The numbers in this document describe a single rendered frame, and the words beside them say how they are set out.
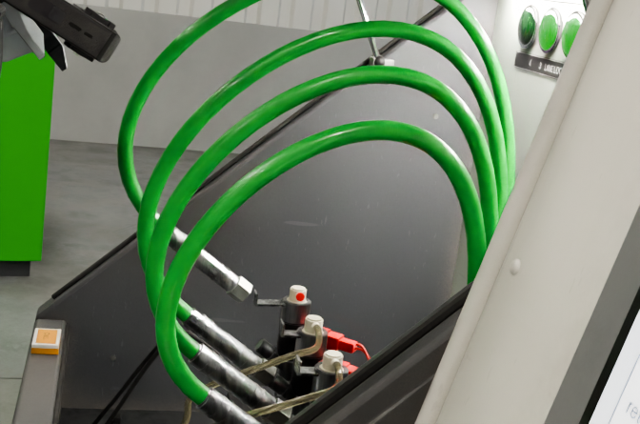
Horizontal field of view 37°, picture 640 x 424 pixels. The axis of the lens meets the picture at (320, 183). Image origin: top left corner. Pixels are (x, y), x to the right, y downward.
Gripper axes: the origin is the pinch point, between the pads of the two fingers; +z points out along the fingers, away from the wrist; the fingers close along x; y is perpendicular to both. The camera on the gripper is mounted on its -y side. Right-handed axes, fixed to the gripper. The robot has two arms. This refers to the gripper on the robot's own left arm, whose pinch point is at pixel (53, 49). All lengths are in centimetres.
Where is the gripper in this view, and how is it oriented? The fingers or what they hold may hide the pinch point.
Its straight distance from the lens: 92.3
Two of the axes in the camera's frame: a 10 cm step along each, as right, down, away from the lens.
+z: 6.0, 8.0, 0.0
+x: 0.2, -0.2, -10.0
